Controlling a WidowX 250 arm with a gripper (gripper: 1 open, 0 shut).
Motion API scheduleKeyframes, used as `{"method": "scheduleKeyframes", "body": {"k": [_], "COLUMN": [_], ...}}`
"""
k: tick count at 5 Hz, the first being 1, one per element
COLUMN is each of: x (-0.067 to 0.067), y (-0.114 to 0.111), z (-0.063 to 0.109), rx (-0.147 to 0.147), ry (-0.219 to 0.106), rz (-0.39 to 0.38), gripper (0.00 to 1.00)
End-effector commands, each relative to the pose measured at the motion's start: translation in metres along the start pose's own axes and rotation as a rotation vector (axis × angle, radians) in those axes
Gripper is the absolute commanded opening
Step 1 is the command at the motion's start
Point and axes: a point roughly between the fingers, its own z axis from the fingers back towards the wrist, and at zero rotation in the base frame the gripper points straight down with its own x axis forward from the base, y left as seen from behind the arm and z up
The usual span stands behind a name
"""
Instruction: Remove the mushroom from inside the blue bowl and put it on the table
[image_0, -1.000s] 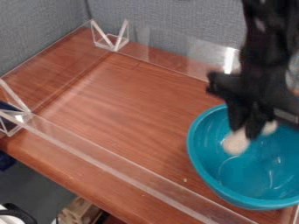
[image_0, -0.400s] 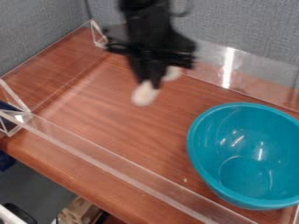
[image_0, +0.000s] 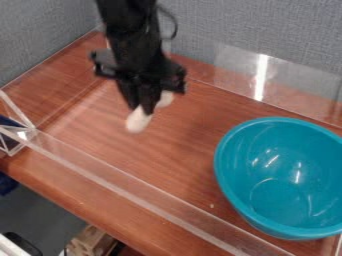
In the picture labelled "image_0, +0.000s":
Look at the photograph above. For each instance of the white brown toy mushroom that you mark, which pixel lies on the white brown toy mushroom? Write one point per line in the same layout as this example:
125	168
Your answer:
137	119

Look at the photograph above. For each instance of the clear acrylic left bracket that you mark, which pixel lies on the clear acrylic left bracket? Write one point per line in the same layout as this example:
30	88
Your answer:
16	128

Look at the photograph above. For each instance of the clear acrylic barrier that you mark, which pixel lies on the clear acrylic barrier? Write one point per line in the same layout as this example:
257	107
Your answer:
290	86
149	219

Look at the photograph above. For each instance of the blue plastic bowl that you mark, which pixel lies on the blue plastic bowl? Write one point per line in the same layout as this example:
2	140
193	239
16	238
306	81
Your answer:
278	169

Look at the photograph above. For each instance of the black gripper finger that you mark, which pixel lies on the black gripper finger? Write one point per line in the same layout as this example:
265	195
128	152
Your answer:
128	91
149	94

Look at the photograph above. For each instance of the black white object bottom left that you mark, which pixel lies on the black white object bottom left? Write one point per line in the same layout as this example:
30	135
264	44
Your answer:
13	245

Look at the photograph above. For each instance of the wooden block under table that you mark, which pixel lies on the wooden block under table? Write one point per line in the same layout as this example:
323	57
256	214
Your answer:
92	242

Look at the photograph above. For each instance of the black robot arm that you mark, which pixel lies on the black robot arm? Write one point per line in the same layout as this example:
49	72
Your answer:
136	26

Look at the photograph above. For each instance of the clear acrylic front barrier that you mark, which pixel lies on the clear acrylic front barrier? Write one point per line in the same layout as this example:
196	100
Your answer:
149	219

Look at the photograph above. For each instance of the clear acrylic back barrier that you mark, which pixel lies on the clear acrylic back barrier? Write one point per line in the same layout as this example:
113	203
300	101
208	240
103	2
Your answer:
290	86

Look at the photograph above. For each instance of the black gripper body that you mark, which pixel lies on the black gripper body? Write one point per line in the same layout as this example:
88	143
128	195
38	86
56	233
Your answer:
164	72

